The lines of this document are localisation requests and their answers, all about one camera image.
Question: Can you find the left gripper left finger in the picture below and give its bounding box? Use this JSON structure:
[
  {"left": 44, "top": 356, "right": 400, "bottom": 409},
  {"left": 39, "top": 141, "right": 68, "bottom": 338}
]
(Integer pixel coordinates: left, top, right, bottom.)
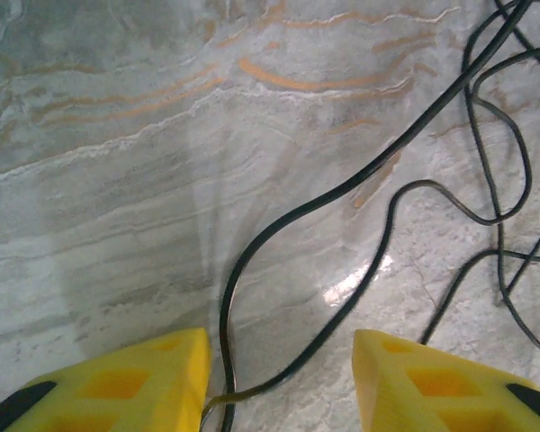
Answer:
[{"left": 0, "top": 327, "right": 212, "bottom": 432}]

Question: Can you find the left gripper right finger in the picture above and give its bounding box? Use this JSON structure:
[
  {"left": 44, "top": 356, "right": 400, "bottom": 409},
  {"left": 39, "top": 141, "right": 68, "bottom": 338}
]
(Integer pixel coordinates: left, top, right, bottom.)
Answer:
[{"left": 353, "top": 328, "right": 540, "bottom": 432}]

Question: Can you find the black cable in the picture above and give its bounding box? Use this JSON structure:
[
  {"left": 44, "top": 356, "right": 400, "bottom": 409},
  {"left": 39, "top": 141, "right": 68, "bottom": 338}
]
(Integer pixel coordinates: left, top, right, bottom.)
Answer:
[
  {"left": 218, "top": 0, "right": 535, "bottom": 432},
  {"left": 202, "top": 42, "right": 540, "bottom": 419},
  {"left": 462, "top": 0, "right": 540, "bottom": 392},
  {"left": 420, "top": 220, "right": 540, "bottom": 346}
]

